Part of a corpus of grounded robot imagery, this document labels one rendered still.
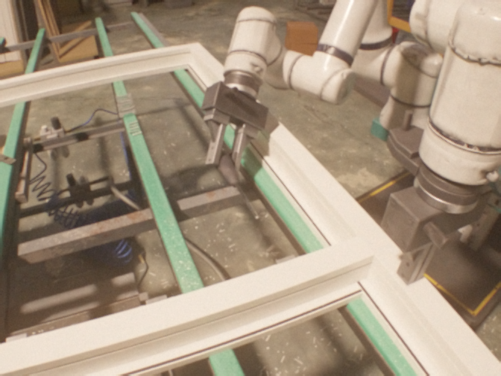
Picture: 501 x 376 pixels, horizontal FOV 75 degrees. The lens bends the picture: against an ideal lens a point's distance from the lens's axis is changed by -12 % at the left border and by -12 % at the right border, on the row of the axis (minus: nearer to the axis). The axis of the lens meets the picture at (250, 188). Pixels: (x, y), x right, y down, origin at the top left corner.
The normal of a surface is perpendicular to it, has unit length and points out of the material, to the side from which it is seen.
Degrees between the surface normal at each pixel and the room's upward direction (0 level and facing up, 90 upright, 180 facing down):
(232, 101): 61
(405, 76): 90
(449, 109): 89
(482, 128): 89
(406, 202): 0
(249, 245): 0
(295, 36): 90
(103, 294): 0
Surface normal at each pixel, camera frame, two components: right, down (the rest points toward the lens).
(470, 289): 0.00, -0.78
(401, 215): -0.92, 0.24
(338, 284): 0.38, 0.58
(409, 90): -0.50, 0.55
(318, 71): -0.55, -0.07
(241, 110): 0.63, 0.00
